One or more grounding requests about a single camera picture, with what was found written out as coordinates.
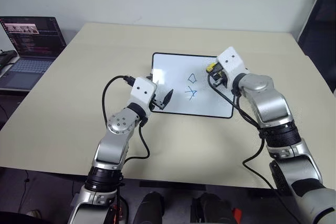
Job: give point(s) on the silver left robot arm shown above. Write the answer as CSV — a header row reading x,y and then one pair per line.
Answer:
x,y
118,140

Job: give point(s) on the dark rounded shape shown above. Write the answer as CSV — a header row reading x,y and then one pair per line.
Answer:
x,y
212,208
150,208

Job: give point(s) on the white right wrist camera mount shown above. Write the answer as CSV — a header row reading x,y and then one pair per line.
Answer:
x,y
232,62

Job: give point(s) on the black device beside laptop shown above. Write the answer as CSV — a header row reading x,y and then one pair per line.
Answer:
x,y
6,60

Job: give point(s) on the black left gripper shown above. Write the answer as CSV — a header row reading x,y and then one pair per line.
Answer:
x,y
157,102

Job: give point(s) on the open grey laptop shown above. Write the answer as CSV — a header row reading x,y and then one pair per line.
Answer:
x,y
29,51

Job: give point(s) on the small red object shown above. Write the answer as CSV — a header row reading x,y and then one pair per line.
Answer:
x,y
237,212

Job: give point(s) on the black chair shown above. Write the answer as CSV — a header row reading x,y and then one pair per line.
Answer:
x,y
320,37

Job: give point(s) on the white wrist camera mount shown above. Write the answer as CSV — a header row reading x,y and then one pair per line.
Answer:
x,y
143,91
232,62

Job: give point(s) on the black-framed whiteboard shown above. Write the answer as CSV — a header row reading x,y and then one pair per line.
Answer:
x,y
183,85

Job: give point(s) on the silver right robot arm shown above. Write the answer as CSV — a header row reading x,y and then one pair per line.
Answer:
x,y
273,108

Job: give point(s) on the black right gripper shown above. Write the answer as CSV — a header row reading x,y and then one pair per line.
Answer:
x,y
223,76

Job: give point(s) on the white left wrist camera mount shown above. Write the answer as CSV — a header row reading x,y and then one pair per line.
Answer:
x,y
143,91

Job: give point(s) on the yellow and black eraser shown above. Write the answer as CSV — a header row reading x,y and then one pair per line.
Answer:
x,y
210,67

